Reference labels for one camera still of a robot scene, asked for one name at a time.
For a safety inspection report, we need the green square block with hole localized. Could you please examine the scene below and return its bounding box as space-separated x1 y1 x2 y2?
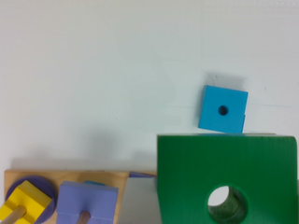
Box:
157 134 298 224

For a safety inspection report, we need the dark purple square block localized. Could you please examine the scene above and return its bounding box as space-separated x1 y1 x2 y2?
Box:
129 172 156 178

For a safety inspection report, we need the blue square block with hole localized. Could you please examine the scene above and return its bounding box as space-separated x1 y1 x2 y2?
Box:
198 85 249 133

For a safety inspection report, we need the blue block under purple square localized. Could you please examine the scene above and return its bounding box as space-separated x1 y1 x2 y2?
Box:
84 180 105 186

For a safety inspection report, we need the light purple square block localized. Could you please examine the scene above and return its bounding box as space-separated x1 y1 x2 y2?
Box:
56 181 119 224

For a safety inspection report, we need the purple round disc block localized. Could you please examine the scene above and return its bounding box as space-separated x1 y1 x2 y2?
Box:
6 175 58 224

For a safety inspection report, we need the yellow block on peg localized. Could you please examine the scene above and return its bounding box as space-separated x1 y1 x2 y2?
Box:
0 180 52 224

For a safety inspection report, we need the wooden peg base board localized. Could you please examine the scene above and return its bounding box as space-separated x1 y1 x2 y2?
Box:
4 169 158 224

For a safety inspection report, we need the middle wooden peg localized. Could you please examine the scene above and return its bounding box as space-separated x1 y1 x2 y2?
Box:
76 211 91 224

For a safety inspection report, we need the wooden peg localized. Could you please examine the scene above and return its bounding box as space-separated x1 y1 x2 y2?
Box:
76 211 91 224
1 205 26 224

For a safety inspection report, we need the far wooden peg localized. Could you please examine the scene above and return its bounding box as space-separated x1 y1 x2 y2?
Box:
1 205 26 224

